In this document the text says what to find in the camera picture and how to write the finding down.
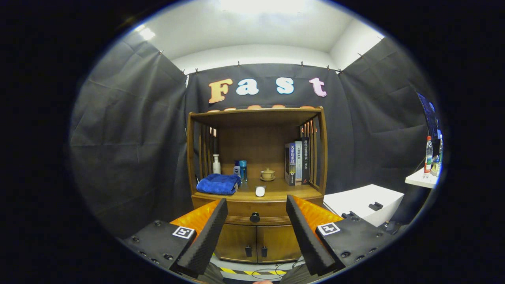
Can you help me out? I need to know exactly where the red label plastic bottle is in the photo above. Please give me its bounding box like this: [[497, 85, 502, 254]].
[[424, 136, 434, 174]]

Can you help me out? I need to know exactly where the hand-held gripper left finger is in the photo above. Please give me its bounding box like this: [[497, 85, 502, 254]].
[[122, 198, 228, 277]]

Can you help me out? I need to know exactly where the dark blue book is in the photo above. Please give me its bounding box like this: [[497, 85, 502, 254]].
[[285, 143, 297, 186]]

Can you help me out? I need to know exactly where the blue folded towel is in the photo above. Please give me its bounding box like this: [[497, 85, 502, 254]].
[[196, 174, 242, 195]]

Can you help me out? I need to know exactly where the wooden cabinet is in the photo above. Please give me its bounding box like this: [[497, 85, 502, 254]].
[[186, 106, 329, 264]]

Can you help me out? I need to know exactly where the wooden countertop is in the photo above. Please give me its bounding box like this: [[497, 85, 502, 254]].
[[192, 177, 324, 202]]

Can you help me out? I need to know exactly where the yellow black floor tape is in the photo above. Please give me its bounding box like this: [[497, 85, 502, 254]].
[[219, 266, 288, 277]]

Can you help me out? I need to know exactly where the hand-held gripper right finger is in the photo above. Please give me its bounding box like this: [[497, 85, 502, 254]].
[[286, 194, 393, 277]]

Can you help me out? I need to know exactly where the wooden cabinet door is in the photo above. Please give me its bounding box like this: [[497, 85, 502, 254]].
[[215, 224, 258, 263], [256, 225, 302, 263]]

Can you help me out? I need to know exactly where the clear plastic bottle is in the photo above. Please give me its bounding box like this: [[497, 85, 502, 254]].
[[432, 138, 442, 177]]

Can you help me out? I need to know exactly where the black book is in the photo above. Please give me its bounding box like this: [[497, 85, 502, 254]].
[[301, 137, 311, 185]]

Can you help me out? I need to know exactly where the white box with black handles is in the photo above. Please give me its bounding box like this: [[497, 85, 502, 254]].
[[323, 184, 405, 227]]

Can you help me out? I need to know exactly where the pale blue book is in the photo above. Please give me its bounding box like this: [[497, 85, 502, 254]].
[[295, 141, 303, 185]]

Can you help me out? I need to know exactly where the black backdrop cloth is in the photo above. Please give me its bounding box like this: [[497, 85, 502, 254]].
[[69, 30, 438, 237]]

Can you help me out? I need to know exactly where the white side shelf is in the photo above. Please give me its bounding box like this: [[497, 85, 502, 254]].
[[405, 168, 439, 189]]

